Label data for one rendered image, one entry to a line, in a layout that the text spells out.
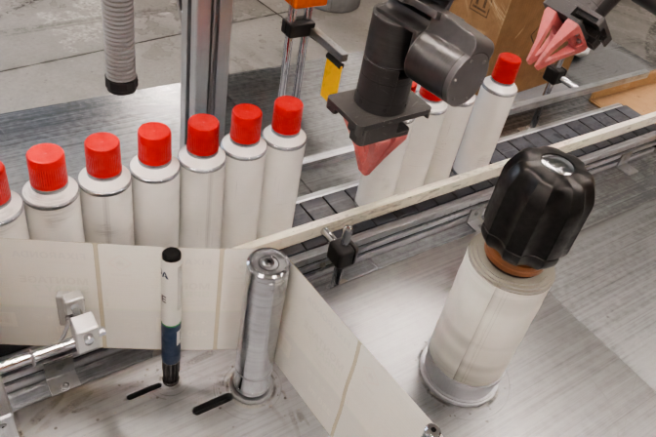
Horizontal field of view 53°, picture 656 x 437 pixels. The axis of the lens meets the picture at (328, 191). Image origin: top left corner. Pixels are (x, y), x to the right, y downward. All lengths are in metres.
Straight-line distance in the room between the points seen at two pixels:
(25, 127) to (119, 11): 0.48
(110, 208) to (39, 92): 2.13
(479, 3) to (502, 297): 0.73
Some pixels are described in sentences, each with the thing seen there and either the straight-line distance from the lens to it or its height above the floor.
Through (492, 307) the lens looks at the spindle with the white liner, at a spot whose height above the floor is 1.03.
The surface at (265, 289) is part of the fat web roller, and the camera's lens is 0.57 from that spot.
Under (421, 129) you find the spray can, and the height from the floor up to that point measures 1.01.
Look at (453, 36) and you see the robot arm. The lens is 0.63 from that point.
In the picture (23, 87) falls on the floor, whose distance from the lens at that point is 2.84.
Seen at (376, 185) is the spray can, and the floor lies 0.93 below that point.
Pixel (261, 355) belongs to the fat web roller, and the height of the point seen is 0.96.
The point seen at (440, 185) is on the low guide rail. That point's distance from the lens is 0.95.
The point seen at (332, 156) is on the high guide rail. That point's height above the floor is 0.96.
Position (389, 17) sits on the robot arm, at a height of 1.21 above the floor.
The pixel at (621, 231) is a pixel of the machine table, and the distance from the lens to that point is 1.17.
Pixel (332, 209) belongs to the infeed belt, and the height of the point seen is 0.88.
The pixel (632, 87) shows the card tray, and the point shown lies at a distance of 1.63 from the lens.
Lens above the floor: 1.48
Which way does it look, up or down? 39 degrees down
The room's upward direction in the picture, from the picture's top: 11 degrees clockwise
